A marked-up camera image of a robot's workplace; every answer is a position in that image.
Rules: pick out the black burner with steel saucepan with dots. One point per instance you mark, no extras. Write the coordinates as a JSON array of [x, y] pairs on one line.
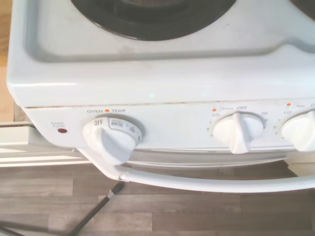
[[147, 22]]

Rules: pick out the black burner with wok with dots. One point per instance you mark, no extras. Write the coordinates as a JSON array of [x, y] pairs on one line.
[[306, 3]]

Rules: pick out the white oven temperature knob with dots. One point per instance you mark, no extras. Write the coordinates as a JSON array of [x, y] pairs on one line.
[[110, 145]]

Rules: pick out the white burner knob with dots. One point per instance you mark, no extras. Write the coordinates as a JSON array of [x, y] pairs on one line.
[[300, 132], [238, 132]]

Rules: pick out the red oven indicator light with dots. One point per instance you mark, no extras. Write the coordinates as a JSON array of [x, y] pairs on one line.
[[62, 130]]

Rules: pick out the white electric stove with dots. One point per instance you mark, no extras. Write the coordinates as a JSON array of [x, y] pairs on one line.
[[157, 78]]

